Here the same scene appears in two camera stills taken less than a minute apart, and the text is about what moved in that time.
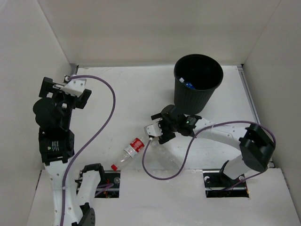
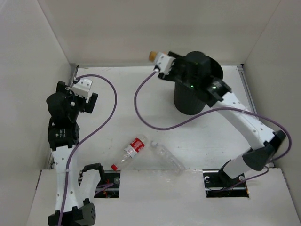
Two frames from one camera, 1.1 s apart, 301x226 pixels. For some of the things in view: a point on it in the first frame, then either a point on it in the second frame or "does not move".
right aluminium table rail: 244,77 does not move
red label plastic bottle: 135,146 does not move
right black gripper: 165,137 -> 179,60
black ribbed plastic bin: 204,72 does not move
